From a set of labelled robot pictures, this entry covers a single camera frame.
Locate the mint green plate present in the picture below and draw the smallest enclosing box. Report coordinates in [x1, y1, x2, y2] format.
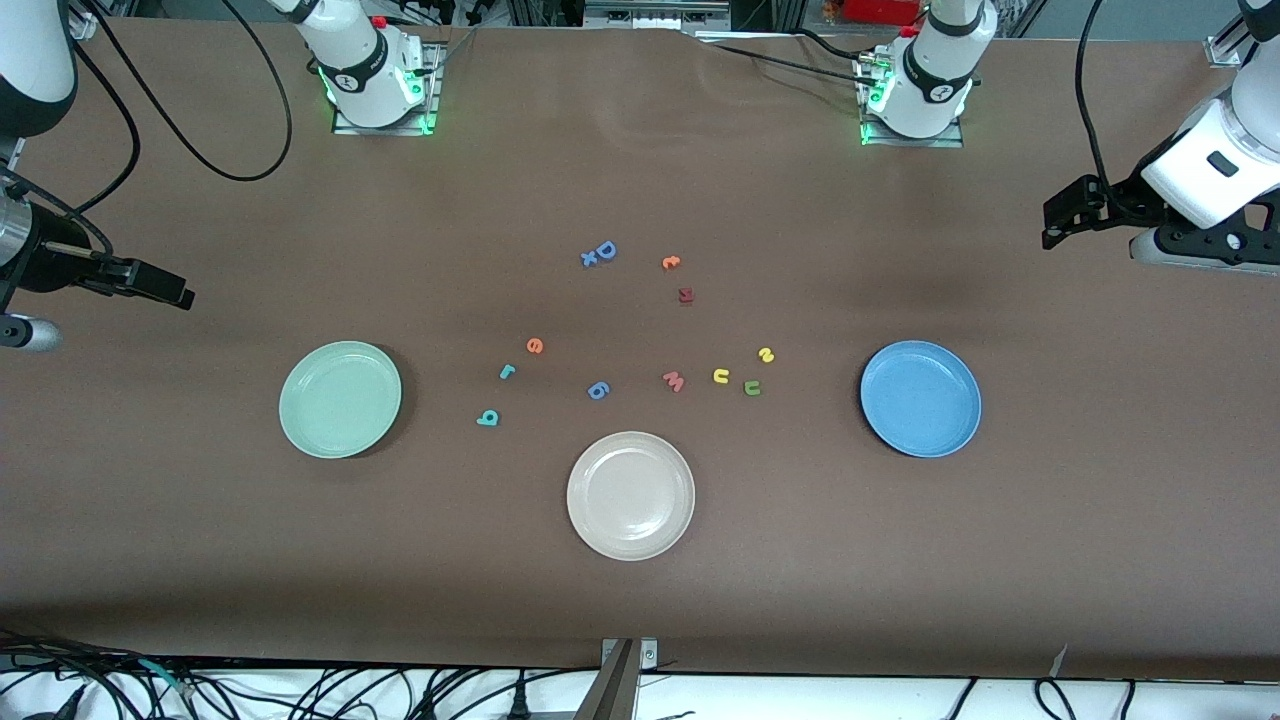
[278, 340, 403, 460]

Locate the blue plate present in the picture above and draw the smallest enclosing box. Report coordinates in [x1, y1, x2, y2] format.
[860, 340, 983, 459]

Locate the brown table cover sheet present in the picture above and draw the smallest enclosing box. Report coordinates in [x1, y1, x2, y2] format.
[0, 15, 1280, 683]

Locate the red box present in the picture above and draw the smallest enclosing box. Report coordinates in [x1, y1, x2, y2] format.
[845, 0, 923, 26]

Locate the beige plate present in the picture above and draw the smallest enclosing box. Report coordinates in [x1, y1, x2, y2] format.
[566, 431, 697, 562]

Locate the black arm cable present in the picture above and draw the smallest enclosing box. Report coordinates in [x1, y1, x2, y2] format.
[1075, 0, 1116, 193]
[60, 0, 293, 216]

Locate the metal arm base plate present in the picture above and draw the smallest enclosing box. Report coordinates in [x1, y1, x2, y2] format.
[858, 55, 967, 149]
[332, 42, 443, 137]

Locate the black base cable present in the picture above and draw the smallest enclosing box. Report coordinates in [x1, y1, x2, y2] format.
[698, 40, 869, 85]
[790, 28, 886, 63]

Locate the black floor cable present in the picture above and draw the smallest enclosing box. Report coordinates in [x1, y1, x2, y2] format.
[0, 628, 136, 691]
[1033, 678, 1079, 720]

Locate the teal floor cable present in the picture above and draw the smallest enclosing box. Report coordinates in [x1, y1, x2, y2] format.
[135, 658, 199, 699]

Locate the metal table clamp bracket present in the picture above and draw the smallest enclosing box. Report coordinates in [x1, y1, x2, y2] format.
[575, 638, 661, 720]

